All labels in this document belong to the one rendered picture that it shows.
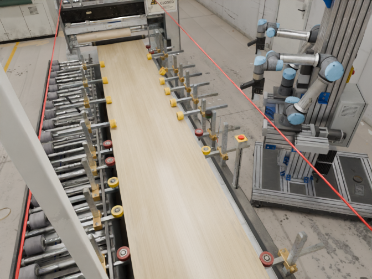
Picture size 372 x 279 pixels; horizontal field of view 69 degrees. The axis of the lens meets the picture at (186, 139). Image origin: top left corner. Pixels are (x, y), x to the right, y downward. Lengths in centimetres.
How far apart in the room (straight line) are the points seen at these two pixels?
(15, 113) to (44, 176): 16
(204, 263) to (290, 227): 149
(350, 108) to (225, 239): 150
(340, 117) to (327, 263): 130
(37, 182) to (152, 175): 155
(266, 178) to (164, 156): 128
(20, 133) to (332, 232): 293
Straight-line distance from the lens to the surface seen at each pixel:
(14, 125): 58
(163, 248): 179
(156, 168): 220
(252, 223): 214
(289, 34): 267
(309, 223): 314
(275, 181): 311
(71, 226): 79
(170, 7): 460
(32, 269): 203
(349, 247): 313
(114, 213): 198
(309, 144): 248
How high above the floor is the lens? 247
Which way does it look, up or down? 40 degrees down
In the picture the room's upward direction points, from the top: 3 degrees counter-clockwise
